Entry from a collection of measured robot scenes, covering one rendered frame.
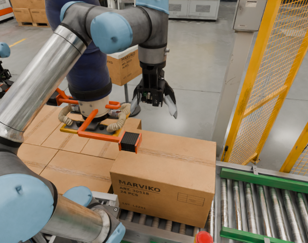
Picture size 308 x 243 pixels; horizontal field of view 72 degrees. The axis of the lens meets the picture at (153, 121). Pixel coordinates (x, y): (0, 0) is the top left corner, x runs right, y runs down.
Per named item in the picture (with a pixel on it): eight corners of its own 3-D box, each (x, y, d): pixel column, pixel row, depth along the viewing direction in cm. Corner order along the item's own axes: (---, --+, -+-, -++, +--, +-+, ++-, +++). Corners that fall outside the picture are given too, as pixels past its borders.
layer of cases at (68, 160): (142, 145, 252) (141, 119, 227) (110, 229, 177) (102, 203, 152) (52, 130, 274) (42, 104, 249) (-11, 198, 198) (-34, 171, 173)
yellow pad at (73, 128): (122, 128, 123) (121, 122, 120) (115, 141, 116) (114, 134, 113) (69, 121, 130) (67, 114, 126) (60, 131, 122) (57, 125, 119)
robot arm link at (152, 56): (141, 38, 58) (171, 40, 57) (141, 54, 61) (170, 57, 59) (134, 47, 52) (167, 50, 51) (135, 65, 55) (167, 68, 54)
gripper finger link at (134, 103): (120, 117, 67) (135, 98, 62) (125, 106, 72) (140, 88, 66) (128, 122, 68) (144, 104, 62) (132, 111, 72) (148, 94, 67)
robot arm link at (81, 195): (85, 195, 90) (78, 176, 82) (106, 215, 84) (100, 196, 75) (60, 217, 83) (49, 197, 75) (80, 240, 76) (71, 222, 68)
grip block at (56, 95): (67, 98, 131) (64, 89, 127) (58, 107, 124) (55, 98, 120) (55, 96, 133) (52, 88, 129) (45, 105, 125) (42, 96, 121)
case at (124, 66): (127, 62, 323) (125, 35, 298) (149, 69, 305) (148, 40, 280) (98, 78, 284) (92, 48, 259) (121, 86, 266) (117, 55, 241)
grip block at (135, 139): (142, 141, 101) (141, 132, 98) (137, 154, 94) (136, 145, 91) (125, 138, 102) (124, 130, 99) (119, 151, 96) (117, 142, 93)
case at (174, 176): (207, 178, 168) (216, 141, 143) (203, 228, 137) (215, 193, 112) (134, 164, 179) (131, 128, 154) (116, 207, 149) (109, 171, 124)
